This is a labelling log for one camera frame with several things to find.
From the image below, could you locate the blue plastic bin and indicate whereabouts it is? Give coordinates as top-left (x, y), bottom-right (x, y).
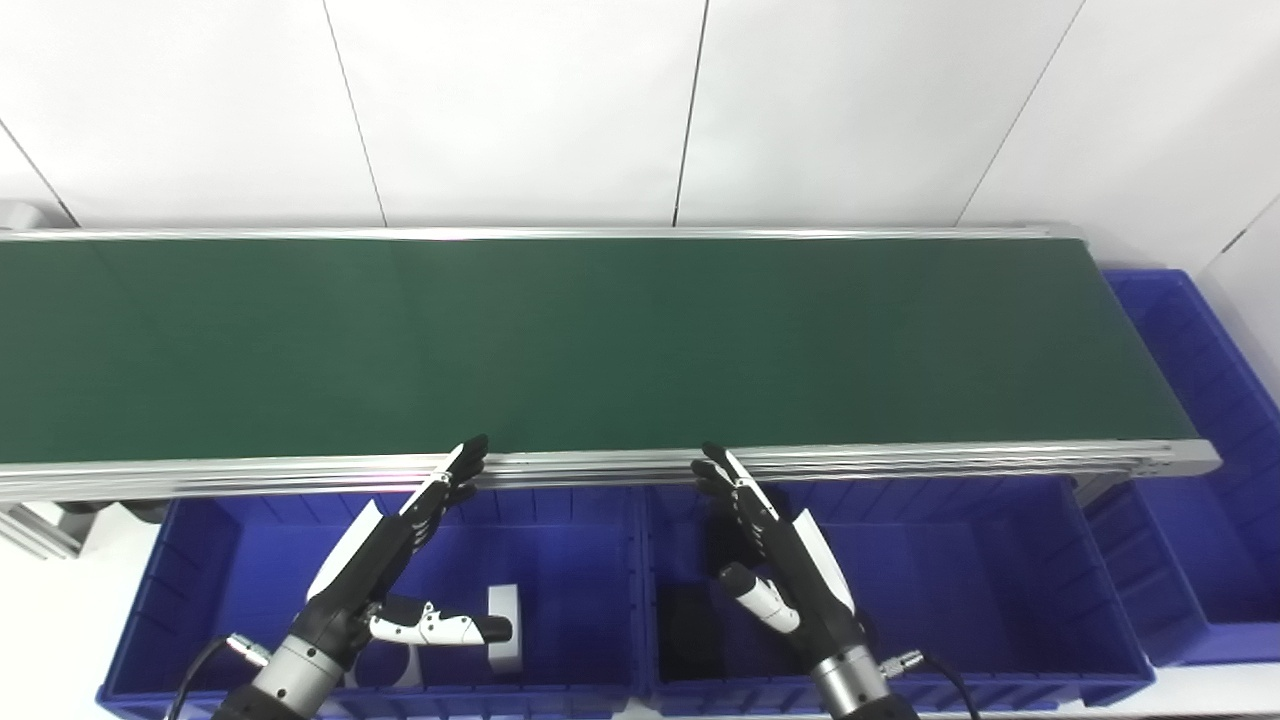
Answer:
top-left (1085, 268), bottom-right (1280, 668)
top-left (640, 478), bottom-right (1156, 713)
top-left (97, 487), bottom-right (651, 720)

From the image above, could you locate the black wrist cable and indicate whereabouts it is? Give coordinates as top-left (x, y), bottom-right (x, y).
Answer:
top-left (165, 632), bottom-right (272, 720)
top-left (880, 650), bottom-right (983, 720)

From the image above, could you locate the aluminium conveyor leg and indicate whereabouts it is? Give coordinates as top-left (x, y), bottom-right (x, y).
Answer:
top-left (0, 500), bottom-right (86, 559)

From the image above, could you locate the green conveyor belt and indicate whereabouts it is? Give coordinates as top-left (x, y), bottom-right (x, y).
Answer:
top-left (0, 225), bottom-right (1223, 501)
top-left (0, 238), bottom-right (1198, 466)

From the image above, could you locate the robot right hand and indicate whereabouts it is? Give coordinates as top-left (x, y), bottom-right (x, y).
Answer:
top-left (690, 443), bottom-right (869, 671)

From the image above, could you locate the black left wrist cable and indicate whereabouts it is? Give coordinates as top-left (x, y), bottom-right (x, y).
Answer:
top-left (165, 632), bottom-right (272, 720)

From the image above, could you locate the black motor under conveyor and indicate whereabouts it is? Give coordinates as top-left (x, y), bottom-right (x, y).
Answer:
top-left (60, 500), bottom-right (173, 524)

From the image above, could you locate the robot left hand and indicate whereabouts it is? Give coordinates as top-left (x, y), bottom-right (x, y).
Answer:
top-left (300, 433), bottom-right (514, 668)

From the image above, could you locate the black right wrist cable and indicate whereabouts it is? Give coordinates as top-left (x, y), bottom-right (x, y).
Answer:
top-left (880, 650), bottom-right (983, 720)

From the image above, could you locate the black plastic part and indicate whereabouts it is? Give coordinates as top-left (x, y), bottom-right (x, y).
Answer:
top-left (658, 583), bottom-right (728, 683)

